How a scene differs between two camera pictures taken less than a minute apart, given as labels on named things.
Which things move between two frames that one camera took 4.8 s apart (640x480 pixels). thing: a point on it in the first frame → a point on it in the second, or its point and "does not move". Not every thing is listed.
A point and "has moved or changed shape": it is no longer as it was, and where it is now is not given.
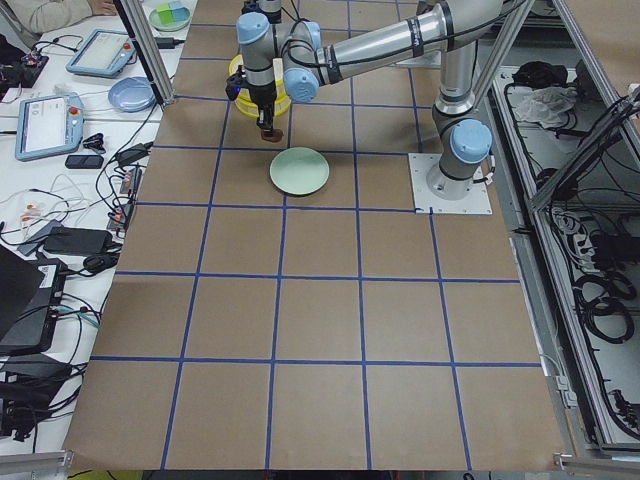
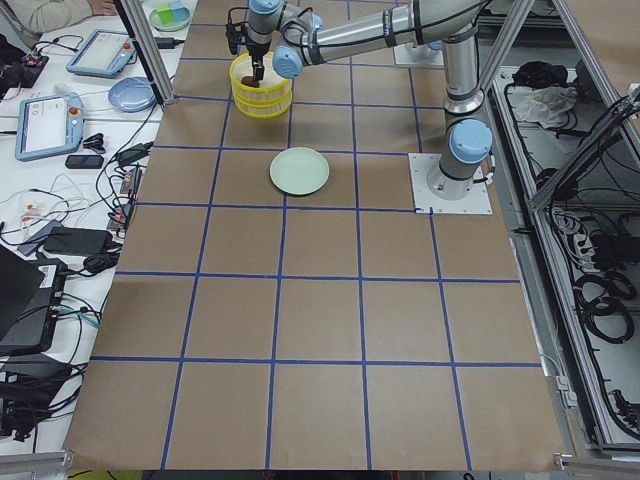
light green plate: [299, 171] does not move
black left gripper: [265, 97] → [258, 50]
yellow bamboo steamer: [247, 106] does not move
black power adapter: [168, 42] does not move
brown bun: [277, 136] has moved or changed shape
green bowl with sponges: [170, 16] does not move
